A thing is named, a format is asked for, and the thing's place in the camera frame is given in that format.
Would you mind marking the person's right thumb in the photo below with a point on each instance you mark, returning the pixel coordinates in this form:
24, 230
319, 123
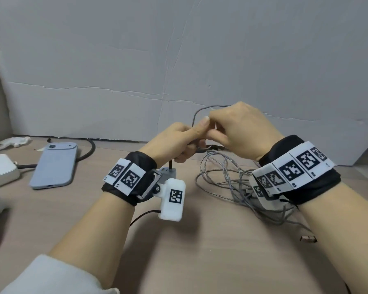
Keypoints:
216, 137

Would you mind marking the crumpled white tissue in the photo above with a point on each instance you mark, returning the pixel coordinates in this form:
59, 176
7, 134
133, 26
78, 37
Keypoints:
13, 142

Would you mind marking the person's right forearm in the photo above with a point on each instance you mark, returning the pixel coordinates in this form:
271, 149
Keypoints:
340, 235

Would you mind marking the white wrist camera with marker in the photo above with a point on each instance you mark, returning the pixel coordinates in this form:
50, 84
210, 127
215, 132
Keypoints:
171, 199

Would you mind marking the white sleeve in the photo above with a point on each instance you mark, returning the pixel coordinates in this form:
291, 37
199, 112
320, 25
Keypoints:
55, 278

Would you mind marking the person's right hand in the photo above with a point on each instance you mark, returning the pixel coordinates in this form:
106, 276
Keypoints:
245, 128

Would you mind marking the person's left forearm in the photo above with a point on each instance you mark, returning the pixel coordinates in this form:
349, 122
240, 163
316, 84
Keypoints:
95, 229

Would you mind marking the person's left hand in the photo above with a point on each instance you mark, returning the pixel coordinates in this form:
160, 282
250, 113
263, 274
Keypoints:
165, 140

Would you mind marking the wide black wristband with marker tags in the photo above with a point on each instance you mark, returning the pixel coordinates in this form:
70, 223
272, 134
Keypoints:
297, 171

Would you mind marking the blue-grey smartphone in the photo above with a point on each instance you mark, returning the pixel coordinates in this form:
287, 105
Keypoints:
53, 166

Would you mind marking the white backdrop board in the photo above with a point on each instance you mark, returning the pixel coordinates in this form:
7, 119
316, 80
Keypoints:
184, 58

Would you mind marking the person's left thumb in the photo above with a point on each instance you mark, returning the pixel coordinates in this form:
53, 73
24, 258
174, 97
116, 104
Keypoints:
199, 126

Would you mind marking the white power adapter box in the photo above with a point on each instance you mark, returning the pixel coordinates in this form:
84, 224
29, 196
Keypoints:
0, 171

